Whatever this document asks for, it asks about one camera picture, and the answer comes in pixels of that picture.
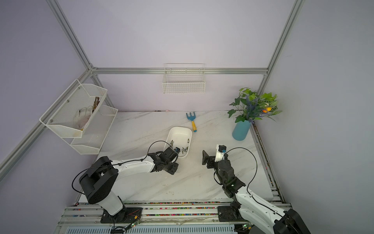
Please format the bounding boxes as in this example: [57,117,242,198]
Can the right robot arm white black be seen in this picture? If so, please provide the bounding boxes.
[202,149,310,234]

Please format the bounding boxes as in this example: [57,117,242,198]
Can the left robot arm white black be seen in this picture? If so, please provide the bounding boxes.
[79,147,181,216]

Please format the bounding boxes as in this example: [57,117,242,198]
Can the white plastic storage box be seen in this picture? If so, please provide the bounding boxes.
[166,127,192,159]

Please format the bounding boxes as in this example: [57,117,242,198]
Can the teal vase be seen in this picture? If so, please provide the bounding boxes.
[232,121,251,141]

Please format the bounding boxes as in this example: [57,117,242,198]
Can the green artificial plant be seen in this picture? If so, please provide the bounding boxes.
[228,87,282,124]

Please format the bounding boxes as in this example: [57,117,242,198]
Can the brown twigs in shelf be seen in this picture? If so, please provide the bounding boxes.
[92,97,100,113]

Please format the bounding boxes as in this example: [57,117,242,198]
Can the clear glass in shelf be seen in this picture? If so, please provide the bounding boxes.
[73,106,93,131]

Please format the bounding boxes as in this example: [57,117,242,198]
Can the white mesh two-tier shelf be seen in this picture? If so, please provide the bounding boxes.
[40,80,118,155]

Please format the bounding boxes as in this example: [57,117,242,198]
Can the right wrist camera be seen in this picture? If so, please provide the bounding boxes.
[217,145,227,155]

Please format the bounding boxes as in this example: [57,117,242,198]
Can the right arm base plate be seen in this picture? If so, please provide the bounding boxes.
[217,206,245,222]

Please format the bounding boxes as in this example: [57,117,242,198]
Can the blue toy rake yellow handle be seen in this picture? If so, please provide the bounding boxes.
[186,112,197,132]

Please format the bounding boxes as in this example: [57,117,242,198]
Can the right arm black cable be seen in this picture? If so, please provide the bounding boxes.
[224,147,293,220]

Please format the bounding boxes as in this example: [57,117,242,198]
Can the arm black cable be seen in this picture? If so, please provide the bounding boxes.
[71,140,176,196]
[224,147,293,220]

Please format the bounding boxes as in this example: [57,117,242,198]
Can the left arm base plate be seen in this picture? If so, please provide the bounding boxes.
[100,207,143,224]

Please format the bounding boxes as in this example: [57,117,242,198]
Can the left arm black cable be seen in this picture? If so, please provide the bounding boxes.
[71,140,176,196]

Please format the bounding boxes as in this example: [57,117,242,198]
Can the white wire wall basket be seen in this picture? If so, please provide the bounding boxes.
[162,63,206,94]

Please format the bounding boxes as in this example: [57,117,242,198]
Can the aluminium frame rails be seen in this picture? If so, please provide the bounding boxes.
[0,0,306,234]

